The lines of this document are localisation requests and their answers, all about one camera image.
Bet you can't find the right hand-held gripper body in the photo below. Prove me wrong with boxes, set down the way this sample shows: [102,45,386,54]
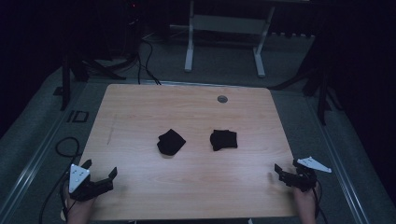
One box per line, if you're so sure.
[277,156,332,193]

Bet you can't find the person's left hand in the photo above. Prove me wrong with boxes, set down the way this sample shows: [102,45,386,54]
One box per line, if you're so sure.
[63,182,96,224]

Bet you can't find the black floor cables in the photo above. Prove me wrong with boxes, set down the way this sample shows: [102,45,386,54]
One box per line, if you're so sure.
[135,38,163,86]

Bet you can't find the black tripod stand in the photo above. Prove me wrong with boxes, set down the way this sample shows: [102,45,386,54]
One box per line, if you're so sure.
[266,63,344,127]
[51,50,128,112]

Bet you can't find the person's right hand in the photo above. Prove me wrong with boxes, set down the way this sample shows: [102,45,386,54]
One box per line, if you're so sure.
[292,183,319,224]

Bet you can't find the metal floor rail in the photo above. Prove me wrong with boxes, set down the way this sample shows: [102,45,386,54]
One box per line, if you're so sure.
[0,81,90,218]
[306,96,372,224]

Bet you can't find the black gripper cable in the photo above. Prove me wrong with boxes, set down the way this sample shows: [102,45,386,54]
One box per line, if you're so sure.
[37,136,82,224]
[312,186,329,224]

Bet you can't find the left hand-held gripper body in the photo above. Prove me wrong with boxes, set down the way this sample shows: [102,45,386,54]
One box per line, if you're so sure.
[67,163,115,202]

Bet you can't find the white metal desk frame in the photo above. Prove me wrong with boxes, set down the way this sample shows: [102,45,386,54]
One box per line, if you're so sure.
[183,0,276,78]

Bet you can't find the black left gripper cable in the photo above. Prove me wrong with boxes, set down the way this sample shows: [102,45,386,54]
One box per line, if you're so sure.
[37,136,82,224]

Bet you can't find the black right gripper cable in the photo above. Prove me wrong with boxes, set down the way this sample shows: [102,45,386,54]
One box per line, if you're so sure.
[312,186,329,224]

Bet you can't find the black sock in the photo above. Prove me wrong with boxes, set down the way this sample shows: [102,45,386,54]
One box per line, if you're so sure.
[209,129,239,152]
[156,128,187,157]

